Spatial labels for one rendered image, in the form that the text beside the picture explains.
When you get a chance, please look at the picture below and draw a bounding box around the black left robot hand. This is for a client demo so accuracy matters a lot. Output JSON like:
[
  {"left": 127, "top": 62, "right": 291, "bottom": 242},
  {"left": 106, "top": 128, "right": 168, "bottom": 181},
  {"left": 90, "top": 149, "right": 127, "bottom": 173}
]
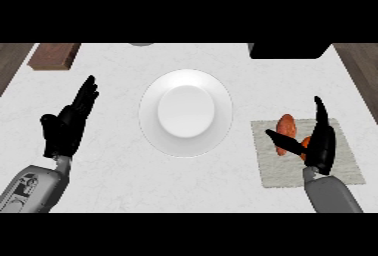
[{"left": 38, "top": 74, "right": 100, "bottom": 159}]

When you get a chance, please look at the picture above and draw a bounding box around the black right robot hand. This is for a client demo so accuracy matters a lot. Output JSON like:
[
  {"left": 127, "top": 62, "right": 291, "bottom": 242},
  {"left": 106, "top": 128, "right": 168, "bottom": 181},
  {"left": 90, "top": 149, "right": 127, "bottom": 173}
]
[{"left": 264, "top": 95, "right": 338, "bottom": 176}]

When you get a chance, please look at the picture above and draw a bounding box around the pale grey placemat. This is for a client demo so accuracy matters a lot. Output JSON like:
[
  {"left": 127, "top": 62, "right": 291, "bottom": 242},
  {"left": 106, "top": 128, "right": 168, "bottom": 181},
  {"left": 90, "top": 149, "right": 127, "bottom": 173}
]
[{"left": 249, "top": 117, "right": 368, "bottom": 189}]

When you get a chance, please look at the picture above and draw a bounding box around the white round plate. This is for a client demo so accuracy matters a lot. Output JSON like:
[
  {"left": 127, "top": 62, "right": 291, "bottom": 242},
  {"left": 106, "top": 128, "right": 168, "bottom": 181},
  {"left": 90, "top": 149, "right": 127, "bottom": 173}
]
[{"left": 137, "top": 68, "right": 235, "bottom": 159}]

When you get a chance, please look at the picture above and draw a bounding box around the brown wooden block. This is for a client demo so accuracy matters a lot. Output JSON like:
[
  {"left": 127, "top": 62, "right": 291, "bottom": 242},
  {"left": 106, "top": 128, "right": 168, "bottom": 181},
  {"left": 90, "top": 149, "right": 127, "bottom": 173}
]
[{"left": 27, "top": 43, "right": 83, "bottom": 71}]

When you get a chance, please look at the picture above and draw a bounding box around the black appliance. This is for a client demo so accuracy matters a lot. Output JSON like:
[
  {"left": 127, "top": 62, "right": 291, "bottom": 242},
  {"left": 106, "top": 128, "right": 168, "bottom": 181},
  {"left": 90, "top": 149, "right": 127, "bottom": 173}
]
[{"left": 247, "top": 43, "right": 334, "bottom": 60}]

